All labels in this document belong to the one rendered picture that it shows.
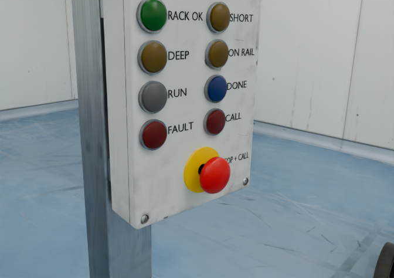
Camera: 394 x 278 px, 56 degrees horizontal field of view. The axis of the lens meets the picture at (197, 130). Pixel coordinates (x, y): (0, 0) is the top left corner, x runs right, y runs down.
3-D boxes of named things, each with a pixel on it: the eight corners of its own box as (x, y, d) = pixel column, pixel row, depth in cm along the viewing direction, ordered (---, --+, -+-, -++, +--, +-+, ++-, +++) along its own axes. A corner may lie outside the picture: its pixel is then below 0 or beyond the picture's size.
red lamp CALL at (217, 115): (227, 133, 41) (228, 108, 41) (208, 137, 40) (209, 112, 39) (221, 131, 42) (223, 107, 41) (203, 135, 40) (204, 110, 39)
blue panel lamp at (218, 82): (228, 101, 40) (229, 75, 40) (209, 104, 39) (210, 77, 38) (223, 99, 41) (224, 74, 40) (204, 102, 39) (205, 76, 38)
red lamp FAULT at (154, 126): (169, 147, 36) (169, 119, 35) (145, 153, 34) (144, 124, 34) (163, 145, 37) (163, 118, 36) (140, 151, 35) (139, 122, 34)
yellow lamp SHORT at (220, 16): (231, 31, 38) (233, 3, 38) (211, 31, 37) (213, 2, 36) (226, 31, 39) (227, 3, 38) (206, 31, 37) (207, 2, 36)
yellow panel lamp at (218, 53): (230, 67, 39) (231, 40, 39) (210, 68, 38) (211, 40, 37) (224, 66, 40) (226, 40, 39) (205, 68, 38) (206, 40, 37)
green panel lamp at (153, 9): (169, 31, 33) (169, -1, 32) (142, 31, 31) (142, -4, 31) (163, 31, 34) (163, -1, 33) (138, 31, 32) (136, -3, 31)
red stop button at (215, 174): (233, 190, 41) (235, 155, 40) (206, 200, 38) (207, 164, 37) (205, 177, 44) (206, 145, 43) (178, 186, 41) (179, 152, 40)
